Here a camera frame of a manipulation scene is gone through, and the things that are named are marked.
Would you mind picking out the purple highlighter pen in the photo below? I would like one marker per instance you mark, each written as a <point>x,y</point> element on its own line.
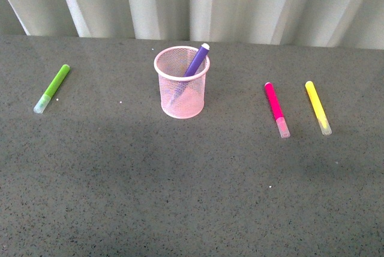
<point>191,70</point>

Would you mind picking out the pink highlighter pen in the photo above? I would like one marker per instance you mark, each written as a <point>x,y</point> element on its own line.
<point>276,110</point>

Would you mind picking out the pink mesh pen cup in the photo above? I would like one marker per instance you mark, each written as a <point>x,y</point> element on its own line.
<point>181,76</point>

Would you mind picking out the yellow highlighter pen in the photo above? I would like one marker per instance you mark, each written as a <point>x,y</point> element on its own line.
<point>318,108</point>

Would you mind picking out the green highlighter pen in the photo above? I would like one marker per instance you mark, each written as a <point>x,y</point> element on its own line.
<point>51,89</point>

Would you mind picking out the white pleated curtain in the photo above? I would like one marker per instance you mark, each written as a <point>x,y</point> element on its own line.
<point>324,23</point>

